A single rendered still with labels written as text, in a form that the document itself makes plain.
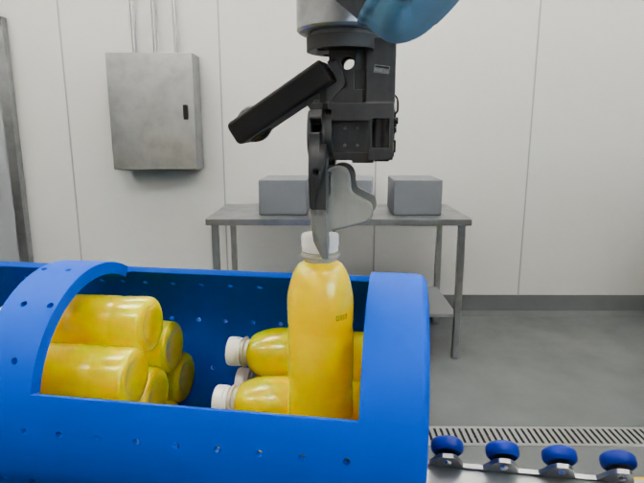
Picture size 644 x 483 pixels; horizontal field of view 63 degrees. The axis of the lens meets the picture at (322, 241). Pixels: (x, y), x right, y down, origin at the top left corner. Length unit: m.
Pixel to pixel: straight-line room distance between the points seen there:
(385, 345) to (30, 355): 0.37
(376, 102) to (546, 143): 3.84
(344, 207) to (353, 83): 0.12
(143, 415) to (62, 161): 3.96
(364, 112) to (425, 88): 3.58
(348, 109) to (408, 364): 0.25
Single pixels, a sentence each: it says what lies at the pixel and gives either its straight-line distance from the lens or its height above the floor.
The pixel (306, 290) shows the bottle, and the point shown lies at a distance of 0.53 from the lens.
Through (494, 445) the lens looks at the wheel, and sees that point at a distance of 0.80.
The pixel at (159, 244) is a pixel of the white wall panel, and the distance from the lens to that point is 4.28.
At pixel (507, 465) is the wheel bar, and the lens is 0.82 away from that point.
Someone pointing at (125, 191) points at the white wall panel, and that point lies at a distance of 4.30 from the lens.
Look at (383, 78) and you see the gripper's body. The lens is 0.51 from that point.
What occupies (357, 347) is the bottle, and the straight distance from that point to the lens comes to 0.67.
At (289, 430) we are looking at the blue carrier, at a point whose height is 1.12.
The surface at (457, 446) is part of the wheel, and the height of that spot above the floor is 0.97.
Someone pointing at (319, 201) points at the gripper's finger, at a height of 1.33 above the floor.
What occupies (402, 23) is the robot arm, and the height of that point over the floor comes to 1.46.
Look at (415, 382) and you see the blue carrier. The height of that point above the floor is 1.17.
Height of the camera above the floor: 1.39
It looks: 12 degrees down
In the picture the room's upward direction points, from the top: straight up
